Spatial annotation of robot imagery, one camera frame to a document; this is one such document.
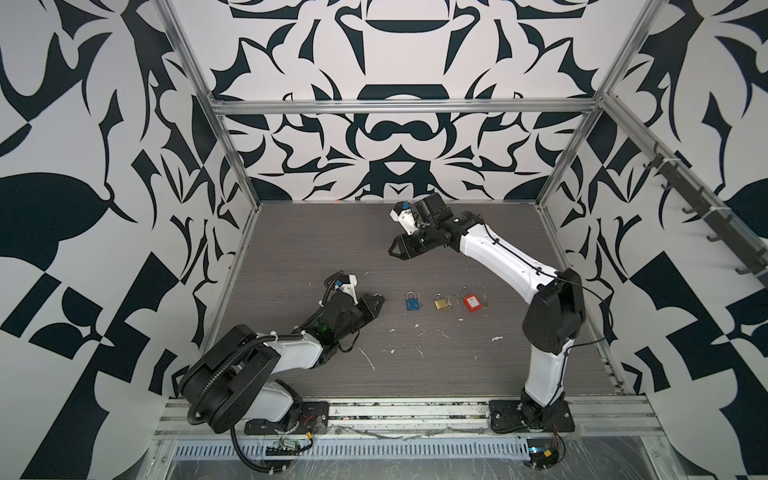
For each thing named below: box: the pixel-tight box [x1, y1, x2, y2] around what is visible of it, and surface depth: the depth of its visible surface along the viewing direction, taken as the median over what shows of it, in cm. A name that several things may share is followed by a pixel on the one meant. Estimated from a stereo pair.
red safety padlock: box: [458, 285, 483, 313], surface depth 95 cm
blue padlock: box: [406, 291, 421, 311], surface depth 96 cm
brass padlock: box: [433, 292, 448, 310], surface depth 96 cm
